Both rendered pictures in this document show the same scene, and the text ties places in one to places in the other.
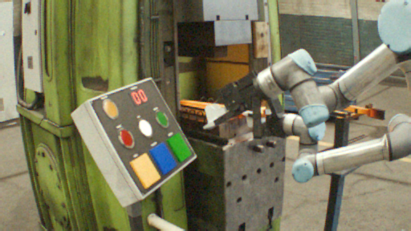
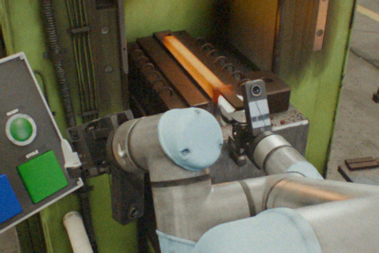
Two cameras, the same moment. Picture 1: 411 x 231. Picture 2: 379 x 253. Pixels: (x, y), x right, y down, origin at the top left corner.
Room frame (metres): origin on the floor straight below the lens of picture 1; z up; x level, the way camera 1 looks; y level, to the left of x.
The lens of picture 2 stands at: (0.53, -0.44, 1.62)
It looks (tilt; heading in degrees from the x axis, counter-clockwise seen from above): 33 degrees down; 20
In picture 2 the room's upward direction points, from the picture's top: straight up
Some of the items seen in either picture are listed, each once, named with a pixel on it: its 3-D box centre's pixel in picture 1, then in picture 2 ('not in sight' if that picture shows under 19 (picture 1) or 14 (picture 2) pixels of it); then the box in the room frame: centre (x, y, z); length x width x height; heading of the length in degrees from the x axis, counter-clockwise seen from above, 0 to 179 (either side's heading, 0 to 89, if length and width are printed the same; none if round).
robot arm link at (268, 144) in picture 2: (292, 124); (275, 153); (1.40, -0.31, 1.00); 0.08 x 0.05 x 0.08; 132
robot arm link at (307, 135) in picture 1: (309, 128); (294, 178); (1.34, -0.36, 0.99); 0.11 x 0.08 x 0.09; 42
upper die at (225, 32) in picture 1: (196, 31); not in sight; (1.72, 0.02, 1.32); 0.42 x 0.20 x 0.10; 42
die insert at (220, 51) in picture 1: (195, 49); not in sight; (1.76, 0.03, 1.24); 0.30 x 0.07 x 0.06; 42
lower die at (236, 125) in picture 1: (200, 117); (179, 75); (1.72, 0.02, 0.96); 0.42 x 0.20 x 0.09; 42
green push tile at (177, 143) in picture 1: (177, 147); (42, 176); (1.16, 0.08, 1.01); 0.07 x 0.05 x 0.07; 157
